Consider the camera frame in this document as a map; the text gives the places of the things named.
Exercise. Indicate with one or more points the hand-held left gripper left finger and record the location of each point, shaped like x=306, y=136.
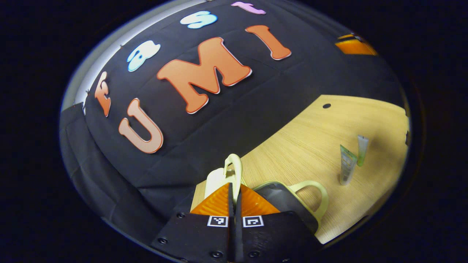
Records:
x=204, y=237

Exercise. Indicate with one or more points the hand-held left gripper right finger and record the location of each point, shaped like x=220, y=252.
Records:
x=270, y=237

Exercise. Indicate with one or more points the pale yellow suitcase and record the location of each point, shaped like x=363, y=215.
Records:
x=217, y=179

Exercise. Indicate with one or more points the white tube with green label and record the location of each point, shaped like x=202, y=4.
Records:
x=347, y=164

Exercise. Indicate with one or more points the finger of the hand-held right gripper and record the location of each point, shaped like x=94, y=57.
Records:
x=356, y=47

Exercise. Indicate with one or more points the slim white green tube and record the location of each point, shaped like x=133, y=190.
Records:
x=362, y=149

